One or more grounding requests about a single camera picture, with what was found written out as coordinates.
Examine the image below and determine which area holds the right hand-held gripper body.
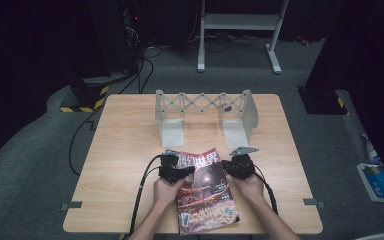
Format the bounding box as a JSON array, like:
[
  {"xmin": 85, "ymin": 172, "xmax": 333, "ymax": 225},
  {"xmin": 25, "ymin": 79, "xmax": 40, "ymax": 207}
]
[{"xmin": 229, "ymin": 145, "xmax": 260, "ymax": 181}]

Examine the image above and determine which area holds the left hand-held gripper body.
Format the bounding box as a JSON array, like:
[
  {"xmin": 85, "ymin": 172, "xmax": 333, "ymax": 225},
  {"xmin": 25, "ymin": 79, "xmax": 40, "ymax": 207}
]
[{"xmin": 158, "ymin": 148, "xmax": 182, "ymax": 185}]

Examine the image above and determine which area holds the white metal expandable book stand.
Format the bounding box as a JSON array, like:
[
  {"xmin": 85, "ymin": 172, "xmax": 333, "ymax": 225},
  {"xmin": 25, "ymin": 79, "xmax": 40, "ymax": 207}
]
[{"xmin": 154, "ymin": 88, "xmax": 260, "ymax": 149}]

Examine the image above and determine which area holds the red cover magazine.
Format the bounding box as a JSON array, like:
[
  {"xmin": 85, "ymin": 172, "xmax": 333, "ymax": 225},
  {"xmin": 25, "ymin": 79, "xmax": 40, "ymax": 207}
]
[{"xmin": 174, "ymin": 147, "xmax": 241, "ymax": 237}]

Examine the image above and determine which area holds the person's right hand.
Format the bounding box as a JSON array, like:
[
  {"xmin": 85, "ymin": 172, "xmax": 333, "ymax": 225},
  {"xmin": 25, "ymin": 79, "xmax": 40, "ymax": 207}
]
[{"xmin": 229, "ymin": 172, "xmax": 265, "ymax": 205}]

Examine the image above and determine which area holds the person's left hand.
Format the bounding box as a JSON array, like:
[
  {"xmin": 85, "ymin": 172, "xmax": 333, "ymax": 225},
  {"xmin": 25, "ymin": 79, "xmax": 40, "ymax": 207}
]
[{"xmin": 152, "ymin": 176, "xmax": 186, "ymax": 208}]

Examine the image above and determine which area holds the grey tape piece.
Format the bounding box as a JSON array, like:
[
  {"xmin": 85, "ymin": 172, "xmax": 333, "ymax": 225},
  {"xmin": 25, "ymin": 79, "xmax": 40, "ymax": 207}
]
[
  {"xmin": 302, "ymin": 197, "xmax": 326, "ymax": 208},
  {"xmin": 61, "ymin": 200, "xmax": 84, "ymax": 211}
]

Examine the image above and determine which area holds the black yellow striped base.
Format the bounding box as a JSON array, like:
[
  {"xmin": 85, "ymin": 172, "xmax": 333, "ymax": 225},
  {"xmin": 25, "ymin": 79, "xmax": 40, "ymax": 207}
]
[
  {"xmin": 59, "ymin": 83, "xmax": 110, "ymax": 114},
  {"xmin": 297, "ymin": 85, "xmax": 350, "ymax": 116}
]

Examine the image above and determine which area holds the blue white packet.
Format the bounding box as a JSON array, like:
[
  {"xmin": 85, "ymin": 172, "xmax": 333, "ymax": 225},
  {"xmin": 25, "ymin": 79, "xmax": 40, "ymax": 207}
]
[{"xmin": 360, "ymin": 132, "xmax": 383, "ymax": 163}]

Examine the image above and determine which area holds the blue book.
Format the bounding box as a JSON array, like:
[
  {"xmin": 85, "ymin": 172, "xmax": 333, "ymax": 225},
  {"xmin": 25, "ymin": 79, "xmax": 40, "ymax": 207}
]
[{"xmin": 356, "ymin": 162, "xmax": 384, "ymax": 204}]

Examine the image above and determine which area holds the white metal floor stand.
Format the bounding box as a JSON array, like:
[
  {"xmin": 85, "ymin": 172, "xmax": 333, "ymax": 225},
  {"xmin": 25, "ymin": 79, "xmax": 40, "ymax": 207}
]
[{"xmin": 197, "ymin": 0, "xmax": 290, "ymax": 75}]

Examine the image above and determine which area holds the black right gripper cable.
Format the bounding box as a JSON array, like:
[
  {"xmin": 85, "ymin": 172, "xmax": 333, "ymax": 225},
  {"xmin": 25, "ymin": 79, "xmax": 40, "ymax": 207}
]
[{"xmin": 253, "ymin": 164, "xmax": 279, "ymax": 215}]

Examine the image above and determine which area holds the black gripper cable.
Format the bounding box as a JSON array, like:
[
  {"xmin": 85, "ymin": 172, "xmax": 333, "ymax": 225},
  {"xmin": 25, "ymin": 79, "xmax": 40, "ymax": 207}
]
[
  {"xmin": 253, "ymin": 164, "xmax": 279, "ymax": 215},
  {"xmin": 128, "ymin": 154, "xmax": 164, "ymax": 236}
]

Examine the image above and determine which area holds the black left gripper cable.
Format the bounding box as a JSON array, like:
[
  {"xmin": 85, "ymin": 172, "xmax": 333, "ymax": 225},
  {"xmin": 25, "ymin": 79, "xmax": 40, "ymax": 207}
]
[{"xmin": 128, "ymin": 154, "xmax": 164, "ymax": 236}]

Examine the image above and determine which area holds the black floor cable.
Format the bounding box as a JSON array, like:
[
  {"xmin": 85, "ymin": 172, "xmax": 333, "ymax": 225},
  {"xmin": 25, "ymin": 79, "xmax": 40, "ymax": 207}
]
[{"xmin": 67, "ymin": 108, "xmax": 105, "ymax": 177}]

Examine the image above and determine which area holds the bundle of black cables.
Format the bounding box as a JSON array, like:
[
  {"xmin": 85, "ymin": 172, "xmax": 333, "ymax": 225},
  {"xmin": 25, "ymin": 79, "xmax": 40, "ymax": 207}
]
[{"xmin": 118, "ymin": 26, "xmax": 164, "ymax": 95}]

